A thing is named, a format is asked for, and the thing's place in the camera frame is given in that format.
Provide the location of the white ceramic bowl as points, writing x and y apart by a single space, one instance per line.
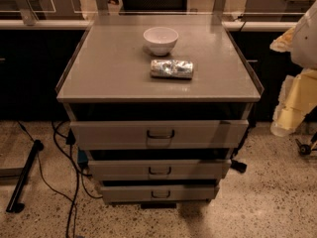
160 40

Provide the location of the grey drawer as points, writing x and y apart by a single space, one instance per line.
159 169
139 135
147 193

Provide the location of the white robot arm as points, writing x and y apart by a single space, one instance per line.
304 43

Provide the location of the black power plug block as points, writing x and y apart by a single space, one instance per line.
238 166

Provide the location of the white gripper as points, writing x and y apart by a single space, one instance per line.
305 44

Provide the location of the grey drawer cabinet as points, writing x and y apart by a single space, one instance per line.
110 80

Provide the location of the black caster wheel right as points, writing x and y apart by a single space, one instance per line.
307 149

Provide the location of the crumpled silver foil packet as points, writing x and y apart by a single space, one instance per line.
172 68

